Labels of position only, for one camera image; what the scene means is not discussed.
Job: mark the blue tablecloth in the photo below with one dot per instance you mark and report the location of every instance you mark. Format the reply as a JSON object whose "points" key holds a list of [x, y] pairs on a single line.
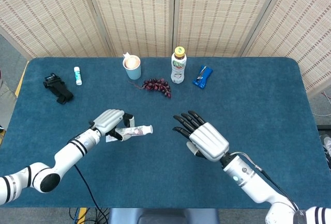
{"points": [[165, 177]]}

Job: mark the grey shoe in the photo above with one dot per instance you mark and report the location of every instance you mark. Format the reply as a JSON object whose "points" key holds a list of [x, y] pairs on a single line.
{"points": [[326, 145]]}

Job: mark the cream object inside cup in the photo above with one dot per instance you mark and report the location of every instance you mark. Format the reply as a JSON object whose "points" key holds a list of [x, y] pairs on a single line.
{"points": [[131, 62]]}

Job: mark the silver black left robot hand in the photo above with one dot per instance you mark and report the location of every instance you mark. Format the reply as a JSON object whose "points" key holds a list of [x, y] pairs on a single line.
{"points": [[107, 120]]}

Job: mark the white floral toothpaste tube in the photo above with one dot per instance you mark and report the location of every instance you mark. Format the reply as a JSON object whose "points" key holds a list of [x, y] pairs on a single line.
{"points": [[139, 130]]}

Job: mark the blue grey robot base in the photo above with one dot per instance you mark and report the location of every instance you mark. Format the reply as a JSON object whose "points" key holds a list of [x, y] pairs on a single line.
{"points": [[165, 216]]}

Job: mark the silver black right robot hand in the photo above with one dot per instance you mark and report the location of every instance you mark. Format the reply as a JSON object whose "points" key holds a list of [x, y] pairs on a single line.
{"points": [[209, 141]]}

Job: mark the small white green bottle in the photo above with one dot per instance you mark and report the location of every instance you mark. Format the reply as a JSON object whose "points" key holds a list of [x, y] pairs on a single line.
{"points": [[77, 75]]}

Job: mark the blue clip tool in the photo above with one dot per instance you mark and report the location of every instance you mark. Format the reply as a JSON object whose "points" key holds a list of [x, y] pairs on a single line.
{"points": [[204, 83]]}

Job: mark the yellow-capped white drink bottle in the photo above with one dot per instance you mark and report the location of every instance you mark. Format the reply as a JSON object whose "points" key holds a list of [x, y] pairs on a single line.
{"points": [[178, 71]]}

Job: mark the light blue cup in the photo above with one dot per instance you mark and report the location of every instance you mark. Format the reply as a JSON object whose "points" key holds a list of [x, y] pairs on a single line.
{"points": [[133, 73]]}

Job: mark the red grape bunch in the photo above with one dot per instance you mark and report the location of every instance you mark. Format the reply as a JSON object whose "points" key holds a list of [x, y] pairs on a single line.
{"points": [[157, 85]]}

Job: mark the woven bamboo screen panel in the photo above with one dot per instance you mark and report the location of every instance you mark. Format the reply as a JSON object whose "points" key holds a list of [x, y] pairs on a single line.
{"points": [[302, 27], [134, 14], [51, 14], [222, 14]]}

